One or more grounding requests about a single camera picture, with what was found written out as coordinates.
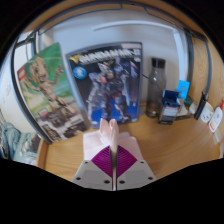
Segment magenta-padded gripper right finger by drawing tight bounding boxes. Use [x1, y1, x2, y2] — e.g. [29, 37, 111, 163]
[115, 145, 157, 192]

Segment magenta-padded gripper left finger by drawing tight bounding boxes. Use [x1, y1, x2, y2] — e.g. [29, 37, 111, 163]
[72, 144, 116, 192]

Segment pale pink towel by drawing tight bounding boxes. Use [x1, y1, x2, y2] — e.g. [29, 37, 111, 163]
[82, 118, 145, 191]

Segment small dark blue box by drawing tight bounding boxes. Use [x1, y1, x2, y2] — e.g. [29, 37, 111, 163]
[158, 89, 182, 126]

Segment bed with checked sheet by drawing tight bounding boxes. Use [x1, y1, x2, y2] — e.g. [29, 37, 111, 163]
[0, 113, 43, 166]

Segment teal crumpled blanket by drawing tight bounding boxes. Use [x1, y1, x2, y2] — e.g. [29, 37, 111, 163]
[0, 121, 41, 164]

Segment dark translucent water bottle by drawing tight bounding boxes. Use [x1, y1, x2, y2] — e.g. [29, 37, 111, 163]
[145, 57, 167, 118]

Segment clear plastic container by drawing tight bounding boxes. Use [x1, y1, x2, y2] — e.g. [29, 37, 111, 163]
[214, 129, 224, 144]

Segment white round jar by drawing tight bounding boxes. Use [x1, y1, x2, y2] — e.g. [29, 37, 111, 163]
[199, 101, 215, 124]

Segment black cylindrical device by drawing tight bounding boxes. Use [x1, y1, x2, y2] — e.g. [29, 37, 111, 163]
[194, 90, 210, 121]

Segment blue robot model kit box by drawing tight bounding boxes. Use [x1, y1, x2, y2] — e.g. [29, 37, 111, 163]
[65, 42, 144, 129]

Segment green tree figure toy box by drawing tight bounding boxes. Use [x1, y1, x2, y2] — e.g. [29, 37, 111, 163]
[17, 42, 89, 144]

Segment white bottle with red cap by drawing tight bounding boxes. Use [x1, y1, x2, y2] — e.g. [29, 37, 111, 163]
[208, 99, 224, 134]

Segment grey metal desk frame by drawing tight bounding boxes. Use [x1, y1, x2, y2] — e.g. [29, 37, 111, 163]
[9, 4, 213, 145]

